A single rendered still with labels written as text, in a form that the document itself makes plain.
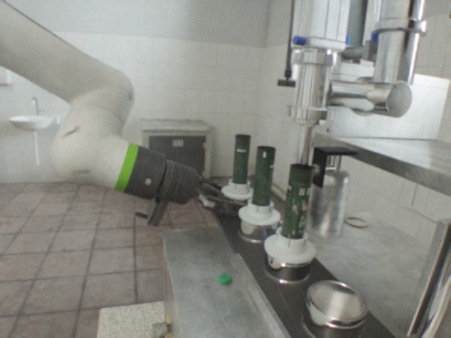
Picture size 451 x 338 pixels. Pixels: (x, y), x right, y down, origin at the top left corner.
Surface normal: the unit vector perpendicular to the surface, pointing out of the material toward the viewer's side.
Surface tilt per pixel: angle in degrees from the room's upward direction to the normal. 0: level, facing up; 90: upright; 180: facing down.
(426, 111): 90
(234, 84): 90
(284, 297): 0
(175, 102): 90
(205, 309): 0
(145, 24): 90
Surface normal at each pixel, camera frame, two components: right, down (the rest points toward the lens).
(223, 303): 0.06, -0.96
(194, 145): 0.29, 0.29
